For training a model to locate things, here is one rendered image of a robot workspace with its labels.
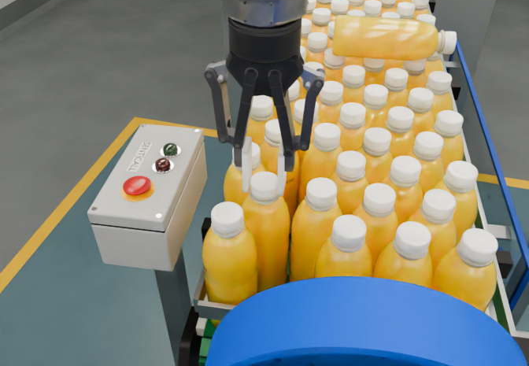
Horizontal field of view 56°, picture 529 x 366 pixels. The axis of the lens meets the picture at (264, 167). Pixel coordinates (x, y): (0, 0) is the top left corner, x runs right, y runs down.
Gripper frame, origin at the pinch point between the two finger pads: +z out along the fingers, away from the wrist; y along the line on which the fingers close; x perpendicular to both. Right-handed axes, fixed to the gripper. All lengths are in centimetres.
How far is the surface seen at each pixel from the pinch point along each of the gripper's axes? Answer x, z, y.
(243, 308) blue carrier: -24.3, -5.1, 2.1
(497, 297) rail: -2.6, 16.5, 32.7
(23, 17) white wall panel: 280, 112, -229
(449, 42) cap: 36.3, -2.0, 26.9
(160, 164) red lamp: 1.5, 2.5, -14.6
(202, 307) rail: -10.9, 16.0, -6.5
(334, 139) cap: 11.6, 3.0, 8.6
